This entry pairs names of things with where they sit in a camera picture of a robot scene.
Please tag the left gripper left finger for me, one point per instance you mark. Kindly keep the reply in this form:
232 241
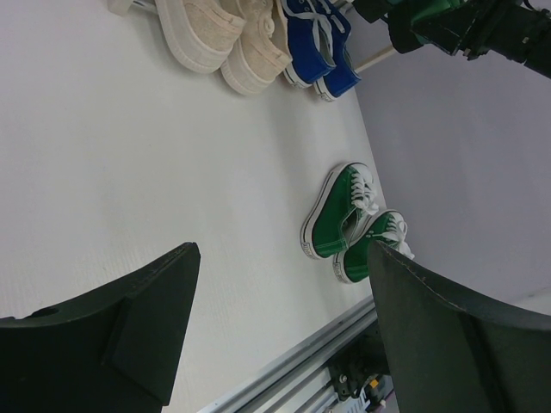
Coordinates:
115 348

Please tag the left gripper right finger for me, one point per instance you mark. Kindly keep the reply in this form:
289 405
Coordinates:
452 349

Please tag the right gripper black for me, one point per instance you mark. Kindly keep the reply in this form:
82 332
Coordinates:
475 28

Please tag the dark green leather shoe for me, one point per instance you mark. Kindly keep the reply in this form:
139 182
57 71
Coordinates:
400 16

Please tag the green sneaker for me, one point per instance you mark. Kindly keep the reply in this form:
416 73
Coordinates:
347 199
351 265

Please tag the blue sneaker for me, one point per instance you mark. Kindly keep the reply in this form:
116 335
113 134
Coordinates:
317 33
340 80

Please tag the beige lace sneaker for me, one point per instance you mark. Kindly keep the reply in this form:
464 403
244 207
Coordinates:
200 34
261 53

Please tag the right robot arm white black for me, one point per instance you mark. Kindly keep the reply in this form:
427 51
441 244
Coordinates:
541 64

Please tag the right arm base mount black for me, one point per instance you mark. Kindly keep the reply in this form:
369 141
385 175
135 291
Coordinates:
360 374

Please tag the aluminium rail base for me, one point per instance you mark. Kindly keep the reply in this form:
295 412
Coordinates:
300 379

